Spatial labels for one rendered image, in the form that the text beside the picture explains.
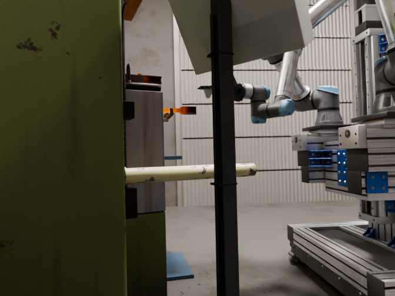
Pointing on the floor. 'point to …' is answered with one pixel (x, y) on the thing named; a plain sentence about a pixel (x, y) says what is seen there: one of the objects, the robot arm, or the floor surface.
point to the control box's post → (226, 148)
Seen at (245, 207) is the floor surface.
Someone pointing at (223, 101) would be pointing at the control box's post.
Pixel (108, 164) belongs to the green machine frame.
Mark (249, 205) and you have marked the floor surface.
